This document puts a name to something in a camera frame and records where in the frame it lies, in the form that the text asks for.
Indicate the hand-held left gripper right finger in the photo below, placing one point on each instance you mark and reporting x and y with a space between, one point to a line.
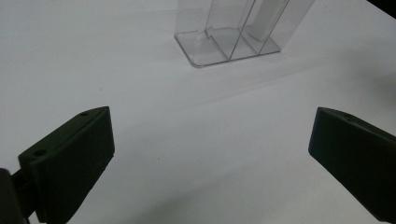
355 155

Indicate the clear plastic compartment organizer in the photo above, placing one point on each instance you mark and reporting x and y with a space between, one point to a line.
230 34

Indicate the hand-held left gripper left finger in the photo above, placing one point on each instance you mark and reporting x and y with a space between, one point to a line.
71 165

